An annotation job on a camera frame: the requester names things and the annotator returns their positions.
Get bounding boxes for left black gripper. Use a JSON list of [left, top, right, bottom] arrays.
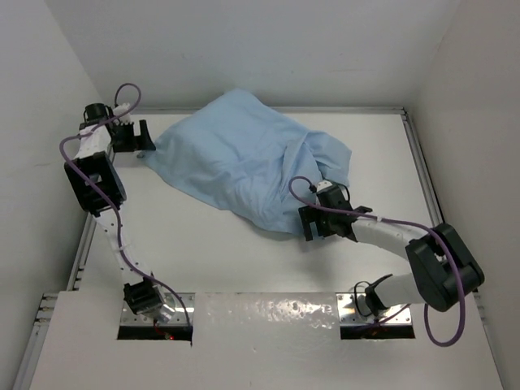
[[110, 120, 154, 154]]

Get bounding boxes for blue green pillowcase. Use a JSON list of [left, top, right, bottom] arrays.
[[144, 89, 352, 236]]

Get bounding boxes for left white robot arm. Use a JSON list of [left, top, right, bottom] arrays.
[[64, 103, 167, 320]]

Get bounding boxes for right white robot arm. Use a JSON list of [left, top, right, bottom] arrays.
[[298, 180, 485, 317]]

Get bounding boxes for white front cover board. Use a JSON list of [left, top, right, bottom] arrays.
[[32, 290, 501, 389]]

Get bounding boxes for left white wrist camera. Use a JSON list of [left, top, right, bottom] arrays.
[[112, 102, 133, 125]]

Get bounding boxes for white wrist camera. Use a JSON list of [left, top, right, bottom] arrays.
[[316, 180, 334, 195], [112, 102, 133, 125]]

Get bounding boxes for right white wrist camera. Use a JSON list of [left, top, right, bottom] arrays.
[[316, 180, 334, 195]]

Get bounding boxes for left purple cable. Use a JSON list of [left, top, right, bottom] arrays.
[[58, 83, 194, 330]]

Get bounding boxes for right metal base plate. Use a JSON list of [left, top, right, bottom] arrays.
[[336, 291, 412, 327]]

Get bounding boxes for metal base plate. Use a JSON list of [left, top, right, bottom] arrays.
[[119, 292, 195, 327], [336, 291, 412, 327]]

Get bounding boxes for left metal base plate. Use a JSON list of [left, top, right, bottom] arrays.
[[119, 292, 195, 327]]

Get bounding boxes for aluminium table frame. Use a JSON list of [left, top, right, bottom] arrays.
[[11, 106, 495, 390]]

